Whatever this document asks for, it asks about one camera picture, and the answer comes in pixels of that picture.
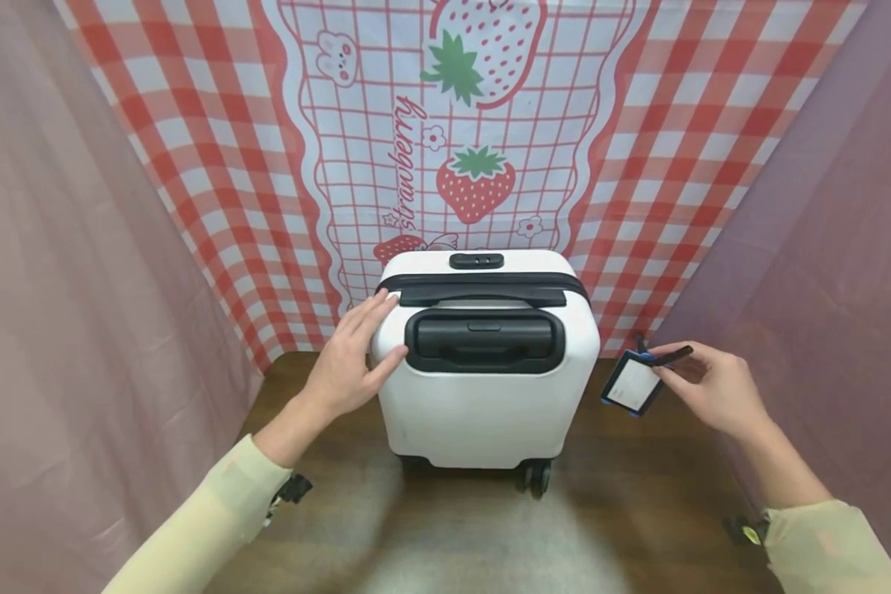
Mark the white hard-shell suitcase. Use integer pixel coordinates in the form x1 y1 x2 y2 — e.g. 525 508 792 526
370 249 601 500

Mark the person's right forearm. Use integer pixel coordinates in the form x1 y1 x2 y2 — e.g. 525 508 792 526
738 418 891 594

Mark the person's left forearm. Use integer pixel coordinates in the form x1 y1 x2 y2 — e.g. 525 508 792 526
101 391 334 594

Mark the person's right hand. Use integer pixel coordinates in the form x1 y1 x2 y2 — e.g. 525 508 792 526
648 341 770 440

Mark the black wrist band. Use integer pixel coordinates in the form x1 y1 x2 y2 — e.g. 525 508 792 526
723 509 772 547
264 471 314 527

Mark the blue-edged luggage tag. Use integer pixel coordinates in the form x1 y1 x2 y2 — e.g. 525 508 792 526
600 332 694 417

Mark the person's left hand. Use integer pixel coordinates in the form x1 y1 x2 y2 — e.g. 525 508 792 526
300 288 410 420

